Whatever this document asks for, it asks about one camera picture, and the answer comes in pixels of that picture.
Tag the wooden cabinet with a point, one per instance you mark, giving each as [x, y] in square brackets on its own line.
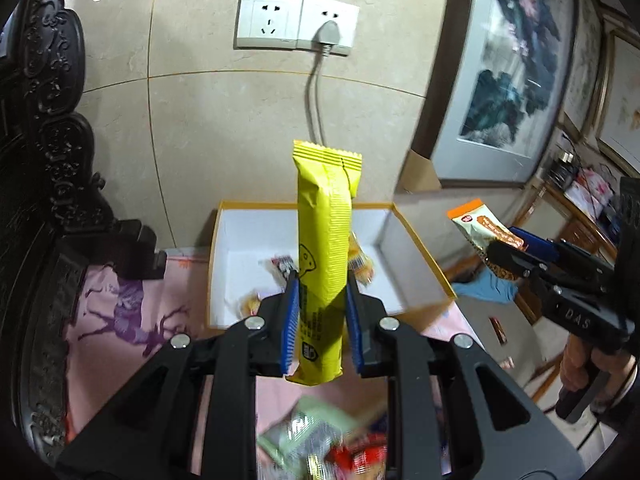
[585, 225]

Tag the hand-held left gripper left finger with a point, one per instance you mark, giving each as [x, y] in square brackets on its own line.
[291, 320]

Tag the yellow orange snack packet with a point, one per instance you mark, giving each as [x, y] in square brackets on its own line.
[250, 305]

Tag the small red white snack packet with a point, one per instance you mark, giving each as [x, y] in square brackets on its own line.
[280, 266]

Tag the orange clear snack packet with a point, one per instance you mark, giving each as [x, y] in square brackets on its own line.
[362, 260]

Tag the pile of mixed snack packets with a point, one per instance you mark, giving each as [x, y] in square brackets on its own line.
[295, 430]

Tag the wooden chair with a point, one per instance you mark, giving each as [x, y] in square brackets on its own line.
[525, 355]

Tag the pink printed box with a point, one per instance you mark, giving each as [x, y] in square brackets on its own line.
[592, 190]

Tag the orange white snack packet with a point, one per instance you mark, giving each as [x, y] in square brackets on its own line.
[475, 225]

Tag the cardboard corner protector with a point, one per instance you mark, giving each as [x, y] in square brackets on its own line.
[417, 172]

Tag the framed lotus painting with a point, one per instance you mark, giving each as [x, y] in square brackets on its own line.
[510, 75]

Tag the small red candy wrapper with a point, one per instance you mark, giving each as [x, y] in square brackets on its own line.
[509, 362]

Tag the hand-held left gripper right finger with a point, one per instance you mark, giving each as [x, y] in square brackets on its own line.
[354, 325]

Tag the long yellow snack packet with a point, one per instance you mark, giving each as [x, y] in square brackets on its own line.
[322, 240]

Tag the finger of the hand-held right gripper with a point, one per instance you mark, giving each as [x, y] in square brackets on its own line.
[510, 260]
[535, 245]

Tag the gold framed pale painting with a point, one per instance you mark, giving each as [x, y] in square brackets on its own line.
[585, 65]
[622, 115]

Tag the dark brown snack bar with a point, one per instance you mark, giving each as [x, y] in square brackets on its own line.
[498, 330]

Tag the blue cloth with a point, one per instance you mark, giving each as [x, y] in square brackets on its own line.
[487, 287]

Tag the person's right hand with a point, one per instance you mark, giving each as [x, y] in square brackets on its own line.
[570, 365]

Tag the yellow cardboard box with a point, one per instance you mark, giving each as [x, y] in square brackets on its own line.
[240, 240]

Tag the pink printed bedsheet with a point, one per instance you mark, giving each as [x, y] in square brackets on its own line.
[125, 320]

